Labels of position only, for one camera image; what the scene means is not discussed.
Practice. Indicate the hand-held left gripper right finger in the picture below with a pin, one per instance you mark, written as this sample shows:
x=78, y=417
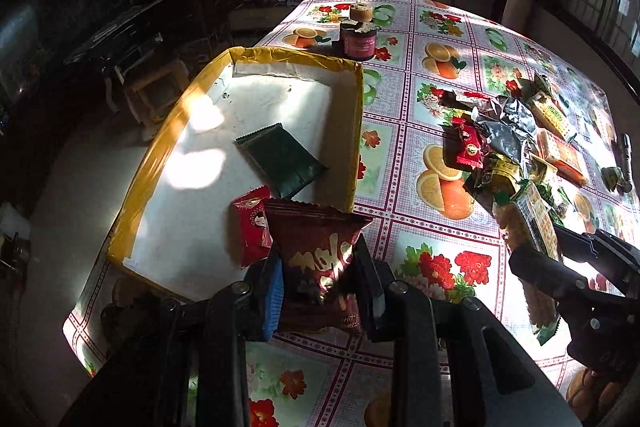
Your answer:
x=372, y=307

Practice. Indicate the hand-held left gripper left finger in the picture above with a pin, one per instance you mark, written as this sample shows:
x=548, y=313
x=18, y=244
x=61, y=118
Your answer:
x=272, y=302

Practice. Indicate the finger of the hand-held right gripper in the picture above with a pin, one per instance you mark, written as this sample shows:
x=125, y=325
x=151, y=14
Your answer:
x=550, y=279
x=605, y=257

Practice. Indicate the long cracker packet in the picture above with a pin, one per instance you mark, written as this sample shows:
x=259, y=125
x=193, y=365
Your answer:
x=515, y=227

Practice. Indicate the dark red snack packet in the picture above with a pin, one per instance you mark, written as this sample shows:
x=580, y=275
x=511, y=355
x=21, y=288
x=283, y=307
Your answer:
x=320, y=257

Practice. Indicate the bright red snack packet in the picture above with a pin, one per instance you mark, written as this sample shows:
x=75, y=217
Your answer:
x=250, y=227

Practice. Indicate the cardboard box with yellow tape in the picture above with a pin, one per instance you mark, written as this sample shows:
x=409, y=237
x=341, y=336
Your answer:
x=200, y=217

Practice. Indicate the dark green snack packet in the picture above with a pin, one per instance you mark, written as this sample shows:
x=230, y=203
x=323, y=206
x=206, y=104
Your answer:
x=280, y=162

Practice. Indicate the large silver foil packet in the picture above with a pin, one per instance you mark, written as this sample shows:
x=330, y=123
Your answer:
x=500, y=142

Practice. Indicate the yellow green snack packet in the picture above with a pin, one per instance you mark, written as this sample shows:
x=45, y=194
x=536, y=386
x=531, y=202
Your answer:
x=495, y=172

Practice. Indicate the red gold candy packet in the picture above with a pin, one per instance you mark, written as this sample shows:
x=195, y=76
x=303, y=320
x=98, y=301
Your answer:
x=472, y=149

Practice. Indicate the yellow cracker packet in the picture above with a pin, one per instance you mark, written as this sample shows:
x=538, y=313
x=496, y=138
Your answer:
x=550, y=114

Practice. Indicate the red white snack packet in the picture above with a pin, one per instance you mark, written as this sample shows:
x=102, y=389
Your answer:
x=465, y=99

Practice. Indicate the wooden stool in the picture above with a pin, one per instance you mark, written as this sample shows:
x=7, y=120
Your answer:
x=157, y=89

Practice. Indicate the dark red jar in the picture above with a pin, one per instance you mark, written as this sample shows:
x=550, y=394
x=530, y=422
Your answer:
x=357, y=44

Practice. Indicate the wooden television stand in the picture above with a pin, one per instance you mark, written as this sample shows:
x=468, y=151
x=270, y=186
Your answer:
x=260, y=19

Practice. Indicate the beige round lid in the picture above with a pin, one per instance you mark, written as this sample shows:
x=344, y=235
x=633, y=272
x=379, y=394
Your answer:
x=360, y=13

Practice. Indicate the black coffee table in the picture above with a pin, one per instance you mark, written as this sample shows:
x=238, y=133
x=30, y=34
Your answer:
x=120, y=42

